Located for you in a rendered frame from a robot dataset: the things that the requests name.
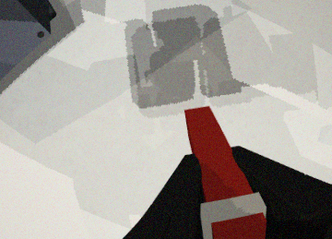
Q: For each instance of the dark red peg with grey band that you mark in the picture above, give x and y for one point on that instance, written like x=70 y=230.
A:
x=231 y=210

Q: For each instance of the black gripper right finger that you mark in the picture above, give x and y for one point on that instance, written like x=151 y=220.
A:
x=298 y=206

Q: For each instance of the dark grey sloped panel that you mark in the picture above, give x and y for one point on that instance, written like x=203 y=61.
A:
x=24 y=24

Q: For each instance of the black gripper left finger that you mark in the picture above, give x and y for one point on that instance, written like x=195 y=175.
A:
x=175 y=212

